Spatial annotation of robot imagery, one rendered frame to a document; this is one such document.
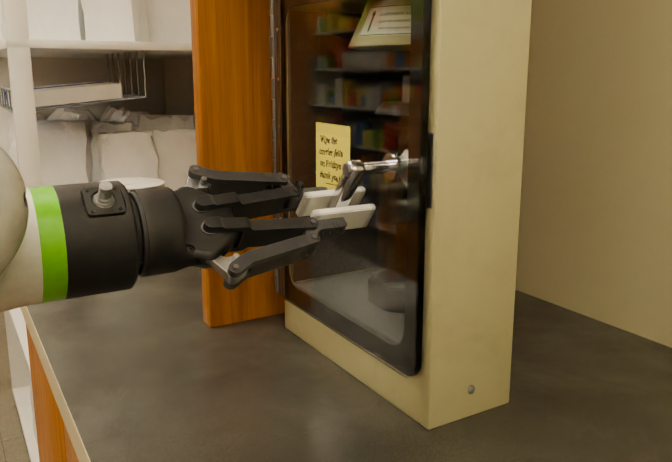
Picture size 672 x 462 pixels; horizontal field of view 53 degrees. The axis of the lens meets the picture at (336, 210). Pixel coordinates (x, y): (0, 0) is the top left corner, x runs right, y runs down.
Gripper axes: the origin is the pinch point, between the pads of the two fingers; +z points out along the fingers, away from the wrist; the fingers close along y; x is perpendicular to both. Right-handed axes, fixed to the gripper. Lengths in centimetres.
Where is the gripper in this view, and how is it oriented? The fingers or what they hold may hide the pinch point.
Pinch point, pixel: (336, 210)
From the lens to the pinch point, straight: 66.7
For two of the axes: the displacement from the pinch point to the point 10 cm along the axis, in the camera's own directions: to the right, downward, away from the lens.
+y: -4.0, -7.4, 5.4
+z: 8.6, -1.0, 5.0
